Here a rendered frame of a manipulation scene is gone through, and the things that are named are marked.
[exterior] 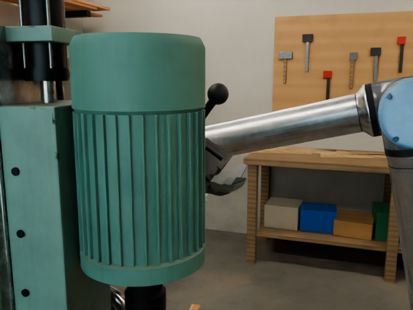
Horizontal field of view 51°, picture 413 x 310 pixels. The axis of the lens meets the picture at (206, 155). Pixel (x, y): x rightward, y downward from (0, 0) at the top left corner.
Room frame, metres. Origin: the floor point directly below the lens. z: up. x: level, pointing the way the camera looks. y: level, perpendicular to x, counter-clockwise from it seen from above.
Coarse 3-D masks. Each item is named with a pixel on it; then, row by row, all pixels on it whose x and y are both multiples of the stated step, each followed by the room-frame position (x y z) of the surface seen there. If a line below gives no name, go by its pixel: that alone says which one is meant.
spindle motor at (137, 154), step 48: (96, 48) 0.50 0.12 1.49; (144, 48) 0.49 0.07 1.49; (192, 48) 0.53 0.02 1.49; (96, 96) 0.50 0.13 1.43; (144, 96) 0.49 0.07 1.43; (192, 96) 0.53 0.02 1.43; (96, 144) 0.51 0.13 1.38; (144, 144) 0.50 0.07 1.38; (192, 144) 0.54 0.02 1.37; (96, 192) 0.51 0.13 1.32; (144, 192) 0.49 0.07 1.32; (192, 192) 0.54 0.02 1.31; (96, 240) 0.50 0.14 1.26; (144, 240) 0.49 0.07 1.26; (192, 240) 0.54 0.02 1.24
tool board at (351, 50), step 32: (288, 32) 3.71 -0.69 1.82; (320, 32) 3.63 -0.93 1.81; (352, 32) 3.55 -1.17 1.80; (384, 32) 3.48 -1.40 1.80; (288, 64) 3.71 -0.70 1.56; (320, 64) 3.63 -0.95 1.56; (352, 64) 3.53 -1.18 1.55; (384, 64) 3.47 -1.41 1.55; (288, 96) 3.71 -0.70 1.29; (320, 96) 3.62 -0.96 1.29
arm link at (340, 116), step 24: (360, 96) 0.91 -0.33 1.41; (240, 120) 1.03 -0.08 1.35; (264, 120) 0.99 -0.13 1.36; (288, 120) 0.96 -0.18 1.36; (312, 120) 0.94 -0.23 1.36; (336, 120) 0.92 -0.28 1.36; (360, 120) 0.90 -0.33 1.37; (216, 144) 1.02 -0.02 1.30; (240, 144) 1.00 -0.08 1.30; (264, 144) 0.99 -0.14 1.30; (288, 144) 0.98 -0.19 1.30
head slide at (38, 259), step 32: (0, 128) 0.54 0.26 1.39; (32, 128) 0.53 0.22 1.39; (64, 128) 0.55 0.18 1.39; (32, 160) 0.53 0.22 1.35; (64, 160) 0.54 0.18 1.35; (32, 192) 0.53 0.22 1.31; (64, 192) 0.54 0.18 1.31; (32, 224) 0.53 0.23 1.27; (64, 224) 0.53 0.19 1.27; (32, 256) 0.54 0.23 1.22; (64, 256) 0.53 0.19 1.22; (32, 288) 0.54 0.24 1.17; (64, 288) 0.53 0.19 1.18; (96, 288) 0.61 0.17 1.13
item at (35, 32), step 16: (32, 0) 0.58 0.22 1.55; (48, 0) 0.58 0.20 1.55; (64, 0) 0.62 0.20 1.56; (32, 16) 0.58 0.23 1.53; (48, 16) 0.58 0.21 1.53; (64, 16) 0.62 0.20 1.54; (16, 32) 0.57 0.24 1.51; (32, 32) 0.56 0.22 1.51; (48, 32) 0.56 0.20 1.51; (64, 32) 0.59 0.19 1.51; (80, 32) 0.63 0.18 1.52; (32, 48) 0.58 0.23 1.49; (48, 48) 0.58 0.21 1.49; (64, 48) 0.61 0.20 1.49; (32, 64) 0.58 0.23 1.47; (48, 64) 0.58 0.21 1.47; (64, 64) 0.60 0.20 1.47; (32, 80) 0.58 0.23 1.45; (48, 80) 0.58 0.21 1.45; (64, 80) 0.60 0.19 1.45
